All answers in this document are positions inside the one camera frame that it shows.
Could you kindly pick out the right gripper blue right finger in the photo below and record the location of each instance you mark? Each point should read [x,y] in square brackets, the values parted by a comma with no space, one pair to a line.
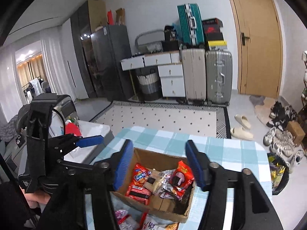
[198,163]

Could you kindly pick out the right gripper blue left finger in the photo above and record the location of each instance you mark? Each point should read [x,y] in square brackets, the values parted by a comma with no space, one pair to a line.
[121,162]

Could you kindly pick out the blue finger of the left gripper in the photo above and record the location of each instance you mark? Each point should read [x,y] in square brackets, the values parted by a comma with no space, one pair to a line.
[89,141]

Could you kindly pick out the red Oreo pack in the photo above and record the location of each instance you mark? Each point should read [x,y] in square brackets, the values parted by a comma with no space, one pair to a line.
[182,178]

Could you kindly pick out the red cone chips bag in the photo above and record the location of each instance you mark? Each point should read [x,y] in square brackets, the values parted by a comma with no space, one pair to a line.
[140,175]

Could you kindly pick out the clear-wrapped biscuit sandwich pack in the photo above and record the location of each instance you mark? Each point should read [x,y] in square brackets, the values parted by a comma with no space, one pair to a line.
[154,181]

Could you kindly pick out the noodle snack bag front side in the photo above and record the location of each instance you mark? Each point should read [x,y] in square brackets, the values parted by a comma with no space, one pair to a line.
[149,223]

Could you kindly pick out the small red black snack pack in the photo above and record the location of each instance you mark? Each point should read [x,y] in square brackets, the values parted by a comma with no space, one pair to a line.
[140,194]

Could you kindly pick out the purple grape candy bag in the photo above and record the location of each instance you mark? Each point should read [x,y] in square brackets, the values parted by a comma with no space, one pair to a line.
[167,189]

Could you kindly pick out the person's left hand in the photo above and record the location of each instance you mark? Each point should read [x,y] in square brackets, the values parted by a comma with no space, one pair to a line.
[36,198]

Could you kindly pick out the white side table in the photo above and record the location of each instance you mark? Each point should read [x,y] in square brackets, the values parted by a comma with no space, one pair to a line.
[88,154]

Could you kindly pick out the red pouch on side table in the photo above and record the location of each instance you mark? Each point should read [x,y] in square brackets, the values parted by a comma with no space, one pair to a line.
[71,128]

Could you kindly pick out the patterned floor rug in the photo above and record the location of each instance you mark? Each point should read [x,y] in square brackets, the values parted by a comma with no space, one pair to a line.
[201,120]

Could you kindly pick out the brown SF cardboard box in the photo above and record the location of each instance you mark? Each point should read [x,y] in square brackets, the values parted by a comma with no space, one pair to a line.
[165,208]

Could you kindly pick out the beige slipper near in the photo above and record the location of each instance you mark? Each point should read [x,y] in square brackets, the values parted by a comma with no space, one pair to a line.
[241,133]

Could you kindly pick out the beige slipper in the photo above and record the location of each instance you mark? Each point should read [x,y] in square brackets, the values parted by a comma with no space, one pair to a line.
[242,119]
[241,133]

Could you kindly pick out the white red snack pack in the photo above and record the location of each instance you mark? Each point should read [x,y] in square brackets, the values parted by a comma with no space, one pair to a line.
[125,221]

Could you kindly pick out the beige slipper far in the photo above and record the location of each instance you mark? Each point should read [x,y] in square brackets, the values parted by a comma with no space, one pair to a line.
[242,119]

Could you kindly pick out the woven laundry basket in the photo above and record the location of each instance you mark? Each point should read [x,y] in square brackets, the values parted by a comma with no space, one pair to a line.
[149,83]

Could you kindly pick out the black trash bin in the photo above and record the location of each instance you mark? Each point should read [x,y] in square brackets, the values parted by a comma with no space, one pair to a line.
[279,171]

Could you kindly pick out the door mat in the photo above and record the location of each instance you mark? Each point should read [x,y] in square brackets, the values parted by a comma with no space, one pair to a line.
[262,107]

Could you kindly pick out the black refrigerator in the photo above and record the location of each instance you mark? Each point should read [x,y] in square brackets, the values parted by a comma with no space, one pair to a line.
[110,46]

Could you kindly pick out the white drawer desk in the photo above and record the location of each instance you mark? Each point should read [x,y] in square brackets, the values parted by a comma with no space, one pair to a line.
[170,70]

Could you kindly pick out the small cardboard box on floor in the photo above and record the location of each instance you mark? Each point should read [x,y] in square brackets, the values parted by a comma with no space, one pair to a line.
[297,132]

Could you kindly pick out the silver suitcase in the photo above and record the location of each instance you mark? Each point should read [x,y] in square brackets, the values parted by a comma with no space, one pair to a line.
[219,74]

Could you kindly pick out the beige suitcase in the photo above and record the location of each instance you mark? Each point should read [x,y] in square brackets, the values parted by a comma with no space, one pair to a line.
[193,61]

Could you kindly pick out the oval mirror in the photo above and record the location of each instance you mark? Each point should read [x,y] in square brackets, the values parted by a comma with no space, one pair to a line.
[150,41]

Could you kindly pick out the dark glass cabinet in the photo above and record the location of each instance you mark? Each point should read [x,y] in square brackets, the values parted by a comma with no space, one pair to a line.
[84,22]

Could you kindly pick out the wooden door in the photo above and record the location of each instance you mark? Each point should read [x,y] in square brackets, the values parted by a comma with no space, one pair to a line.
[259,47]

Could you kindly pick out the teal suitcase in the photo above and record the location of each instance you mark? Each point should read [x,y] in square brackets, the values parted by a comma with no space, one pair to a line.
[191,24]

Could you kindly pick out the stacked shoe boxes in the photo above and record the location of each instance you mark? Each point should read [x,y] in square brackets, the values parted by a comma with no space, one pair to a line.
[213,34]

